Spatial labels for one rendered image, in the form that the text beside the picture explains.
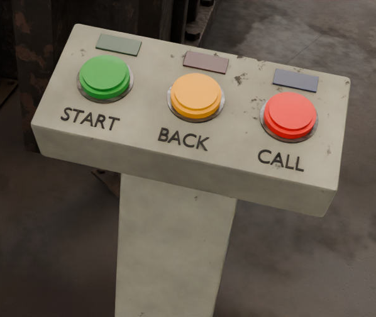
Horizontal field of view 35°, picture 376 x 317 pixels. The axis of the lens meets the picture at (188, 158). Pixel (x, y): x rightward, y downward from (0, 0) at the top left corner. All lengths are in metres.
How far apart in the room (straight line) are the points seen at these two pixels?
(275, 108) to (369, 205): 0.91
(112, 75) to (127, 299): 0.24
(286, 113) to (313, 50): 1.41
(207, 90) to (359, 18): 1.70
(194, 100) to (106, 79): 0.07
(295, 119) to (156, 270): 0.20
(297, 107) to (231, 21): 1.49
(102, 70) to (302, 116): 0.16
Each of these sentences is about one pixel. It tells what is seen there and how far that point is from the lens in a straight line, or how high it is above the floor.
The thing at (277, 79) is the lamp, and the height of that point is 0.61.
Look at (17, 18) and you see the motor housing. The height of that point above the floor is 0.32.
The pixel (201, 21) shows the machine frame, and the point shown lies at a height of 0.07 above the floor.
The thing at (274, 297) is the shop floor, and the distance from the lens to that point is 1.13.
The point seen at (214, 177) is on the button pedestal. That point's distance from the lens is 0.47.
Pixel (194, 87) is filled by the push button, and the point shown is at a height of 0.61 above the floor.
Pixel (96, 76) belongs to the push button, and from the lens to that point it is 0.48.
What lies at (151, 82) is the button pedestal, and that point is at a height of 0.60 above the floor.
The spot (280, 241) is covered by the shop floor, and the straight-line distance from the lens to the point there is 1.22.
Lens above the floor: 0.87
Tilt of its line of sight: 40 degrees down
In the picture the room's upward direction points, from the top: 8 degrees clockwise
